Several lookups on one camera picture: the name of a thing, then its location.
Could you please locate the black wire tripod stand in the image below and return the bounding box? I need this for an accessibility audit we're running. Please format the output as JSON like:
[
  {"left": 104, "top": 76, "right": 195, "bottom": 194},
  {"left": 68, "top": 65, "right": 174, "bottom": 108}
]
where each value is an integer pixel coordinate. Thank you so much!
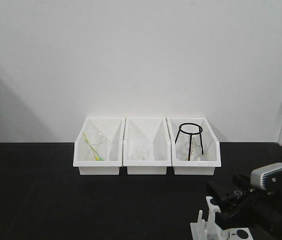
[{"left": 174, "top": 122, "right": 204, "bottom": 155}]

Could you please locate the clear glass test tube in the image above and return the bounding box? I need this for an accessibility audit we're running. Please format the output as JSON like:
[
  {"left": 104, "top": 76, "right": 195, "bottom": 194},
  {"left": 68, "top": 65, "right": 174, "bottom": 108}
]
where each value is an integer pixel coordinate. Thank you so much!
[{"left": 233, "top": 189, "right": 244, "bottom": 202}]

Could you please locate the white test tube rack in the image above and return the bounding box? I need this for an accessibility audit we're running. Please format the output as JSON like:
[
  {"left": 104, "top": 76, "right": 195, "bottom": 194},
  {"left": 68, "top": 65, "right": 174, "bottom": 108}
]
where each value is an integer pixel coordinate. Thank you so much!
[{"left": 190, "top": 196, "right": 253, "bottom": 240}]

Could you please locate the right white storage bin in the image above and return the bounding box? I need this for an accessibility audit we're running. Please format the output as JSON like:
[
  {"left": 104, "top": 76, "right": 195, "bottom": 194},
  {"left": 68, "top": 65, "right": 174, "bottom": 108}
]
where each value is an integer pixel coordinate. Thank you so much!
[{"left": 166, "top": 117, "right": 221, "bottom": 176}]

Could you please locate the left white storage bin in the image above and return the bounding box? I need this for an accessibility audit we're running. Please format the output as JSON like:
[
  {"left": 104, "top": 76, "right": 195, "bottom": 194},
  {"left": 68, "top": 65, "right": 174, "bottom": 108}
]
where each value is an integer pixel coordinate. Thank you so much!
[{"left": 73, "top": 117, "right": 126, "bottom": 175}]

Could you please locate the yellow green stirring stick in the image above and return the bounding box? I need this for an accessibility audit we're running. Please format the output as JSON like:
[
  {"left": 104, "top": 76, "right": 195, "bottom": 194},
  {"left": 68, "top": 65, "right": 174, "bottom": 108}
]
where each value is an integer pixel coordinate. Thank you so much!
[{"left": 81, "top": 131, "right": 106, "bottom": 162}]

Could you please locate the white storage bin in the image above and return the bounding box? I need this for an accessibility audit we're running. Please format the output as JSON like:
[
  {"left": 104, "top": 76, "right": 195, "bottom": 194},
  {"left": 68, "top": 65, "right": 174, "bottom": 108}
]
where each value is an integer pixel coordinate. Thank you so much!
[
  {"left": 123, "top": 117, "right": 172, "bottom": 175},
  {"left": 166, "top": 117, "right": 221, "bottom": 176},
  {"left": 73, "top": 117, "right": 126, "bottom": 175}
]

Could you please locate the clear glass flask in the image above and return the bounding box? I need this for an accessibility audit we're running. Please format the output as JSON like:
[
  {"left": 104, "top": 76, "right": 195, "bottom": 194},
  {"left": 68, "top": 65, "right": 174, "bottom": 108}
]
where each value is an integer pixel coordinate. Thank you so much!
[{"left": 177, "top": 141, "right": 202, "bottom": 162}]

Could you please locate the middle white storage bin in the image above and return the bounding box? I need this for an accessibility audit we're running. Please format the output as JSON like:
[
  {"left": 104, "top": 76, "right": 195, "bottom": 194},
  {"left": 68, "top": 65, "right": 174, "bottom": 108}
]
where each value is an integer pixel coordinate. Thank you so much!
[{"left": 123, "top": 117, "right": 172, "bottom": 175}]

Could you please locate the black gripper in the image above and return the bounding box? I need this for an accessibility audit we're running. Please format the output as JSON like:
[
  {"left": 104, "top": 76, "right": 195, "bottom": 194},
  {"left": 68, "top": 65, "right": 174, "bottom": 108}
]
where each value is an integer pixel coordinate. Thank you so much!
[{"left": 206, "top": 173, "right": 282, "bottom": 234}]

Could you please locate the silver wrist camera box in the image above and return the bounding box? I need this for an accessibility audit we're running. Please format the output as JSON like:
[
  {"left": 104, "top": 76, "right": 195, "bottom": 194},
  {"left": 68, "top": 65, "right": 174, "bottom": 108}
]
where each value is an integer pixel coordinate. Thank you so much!
[{"left": 250, "top": 162, "right": 282, "bottom": 192}]

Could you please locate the small clear glass beaker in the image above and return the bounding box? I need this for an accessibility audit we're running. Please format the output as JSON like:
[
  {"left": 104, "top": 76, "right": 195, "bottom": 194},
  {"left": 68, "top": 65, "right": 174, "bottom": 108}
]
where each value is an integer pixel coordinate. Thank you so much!
[{"left": 134, "top": 144, "right": 150, "bottom": 161}]

